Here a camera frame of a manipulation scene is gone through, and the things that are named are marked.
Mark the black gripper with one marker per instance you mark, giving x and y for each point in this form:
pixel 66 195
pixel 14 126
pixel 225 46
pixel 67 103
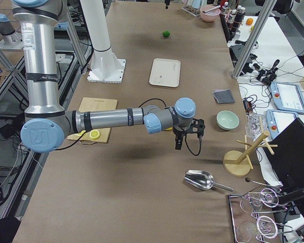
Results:
pixel 179 132
pixel 166 3

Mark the green lime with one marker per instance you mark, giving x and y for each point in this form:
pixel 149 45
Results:
pixel 166 33

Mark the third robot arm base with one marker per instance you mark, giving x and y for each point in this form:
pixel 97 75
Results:
pixel 12 40

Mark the white rabbit print tray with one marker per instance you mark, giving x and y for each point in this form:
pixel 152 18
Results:
pixel 165 73

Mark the white dish rack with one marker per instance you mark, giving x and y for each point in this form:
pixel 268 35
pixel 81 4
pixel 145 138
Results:
pixel 193 6

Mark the metal scoop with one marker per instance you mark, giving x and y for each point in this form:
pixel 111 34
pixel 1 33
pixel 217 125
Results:
pixel 203 180

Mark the pink bowl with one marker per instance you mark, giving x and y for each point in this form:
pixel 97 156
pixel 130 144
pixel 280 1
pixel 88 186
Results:
pixel 209 16

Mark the mint green bowl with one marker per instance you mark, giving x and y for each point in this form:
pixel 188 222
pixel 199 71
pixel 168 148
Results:
pixel 227 120

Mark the wooden mug tree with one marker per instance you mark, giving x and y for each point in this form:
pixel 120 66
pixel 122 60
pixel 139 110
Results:
pixel 238 163

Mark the grey folded cloth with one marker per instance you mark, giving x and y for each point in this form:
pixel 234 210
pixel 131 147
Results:
pixel 223 96

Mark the dark sauce bottle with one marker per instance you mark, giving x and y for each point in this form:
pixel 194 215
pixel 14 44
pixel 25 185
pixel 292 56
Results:
pixel 238 19

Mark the clear plastic box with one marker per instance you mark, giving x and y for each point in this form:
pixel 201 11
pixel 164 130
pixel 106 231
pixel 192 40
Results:
pixel 256 123

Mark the orange fruit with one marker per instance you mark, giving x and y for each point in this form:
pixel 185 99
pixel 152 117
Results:
pixel 249 21

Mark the yellow plastic knife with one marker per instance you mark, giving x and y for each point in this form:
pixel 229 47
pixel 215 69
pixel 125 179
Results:
pixel 80 133

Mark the lower teach pendant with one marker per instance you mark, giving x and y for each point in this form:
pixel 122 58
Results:
pixel 278 120

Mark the teach pendant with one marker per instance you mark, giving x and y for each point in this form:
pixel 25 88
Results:
pixel 278 120
pixel 288 97

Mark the black monitor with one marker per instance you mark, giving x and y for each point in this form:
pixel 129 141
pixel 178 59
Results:
pixel 288 159

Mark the upper teach pendant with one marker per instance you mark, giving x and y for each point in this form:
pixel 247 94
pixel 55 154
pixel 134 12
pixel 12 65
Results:
pixel 288 97

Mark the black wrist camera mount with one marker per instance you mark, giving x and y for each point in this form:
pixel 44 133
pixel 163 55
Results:
pixel 197 127

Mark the lemon slice near handle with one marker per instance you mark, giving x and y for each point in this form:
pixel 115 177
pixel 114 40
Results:
pixel 94 134

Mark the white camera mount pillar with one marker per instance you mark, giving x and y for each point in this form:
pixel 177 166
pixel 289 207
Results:
pixel 105 67

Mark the aluminium frame post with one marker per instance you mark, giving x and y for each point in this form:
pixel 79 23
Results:
pixel 259 24

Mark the wire glass rack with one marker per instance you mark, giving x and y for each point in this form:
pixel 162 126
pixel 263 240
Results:
pixel 252 217

